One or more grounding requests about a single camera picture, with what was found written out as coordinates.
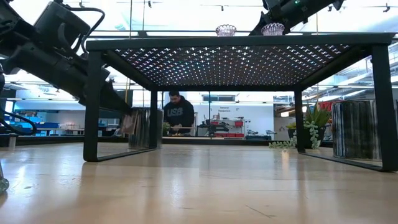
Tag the pink ribbed glass candle holder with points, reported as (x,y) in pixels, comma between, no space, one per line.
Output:
(272,30)
(226,31)

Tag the background shelf with red bins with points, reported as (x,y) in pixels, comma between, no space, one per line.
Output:
(238,124)

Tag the person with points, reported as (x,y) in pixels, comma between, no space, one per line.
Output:
(178,113)

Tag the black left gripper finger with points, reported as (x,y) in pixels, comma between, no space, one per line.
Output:
(112,96)

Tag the background workbench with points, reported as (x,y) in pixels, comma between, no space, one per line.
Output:
(258,137)

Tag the background shelf with blue bins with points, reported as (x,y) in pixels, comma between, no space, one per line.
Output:
(28,119)

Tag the yellow background pole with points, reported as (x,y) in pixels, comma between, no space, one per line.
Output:
(127,93)

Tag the white background post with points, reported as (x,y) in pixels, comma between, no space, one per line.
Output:
(12,143)

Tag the black perforated metal shelf riser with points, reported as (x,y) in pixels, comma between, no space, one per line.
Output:
(217,42)

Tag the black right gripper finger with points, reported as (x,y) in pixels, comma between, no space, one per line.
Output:
(261,25)

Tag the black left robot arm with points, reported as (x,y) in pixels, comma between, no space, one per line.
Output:
(12,25)

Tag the grey overhead frame bar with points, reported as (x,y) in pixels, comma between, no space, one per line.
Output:
(186,31)

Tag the black background robot arm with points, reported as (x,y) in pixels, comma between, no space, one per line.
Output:
(217,128)

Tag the small background potted plant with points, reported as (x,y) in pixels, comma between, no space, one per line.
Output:
(166,127)

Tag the silver tin candle with tag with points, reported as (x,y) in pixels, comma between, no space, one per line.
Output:
(141,130)

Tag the clear rounded glass object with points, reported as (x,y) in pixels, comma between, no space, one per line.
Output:
(3,186)

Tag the red background box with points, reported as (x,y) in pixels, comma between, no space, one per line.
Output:
(326,105)

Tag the dark ribbed silver tin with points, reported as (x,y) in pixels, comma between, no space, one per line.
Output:
(351,130)

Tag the black table edge rail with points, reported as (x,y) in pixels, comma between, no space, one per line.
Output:
(217,141)

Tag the green artificial potted succulent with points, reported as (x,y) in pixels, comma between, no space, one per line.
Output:
(317,118)

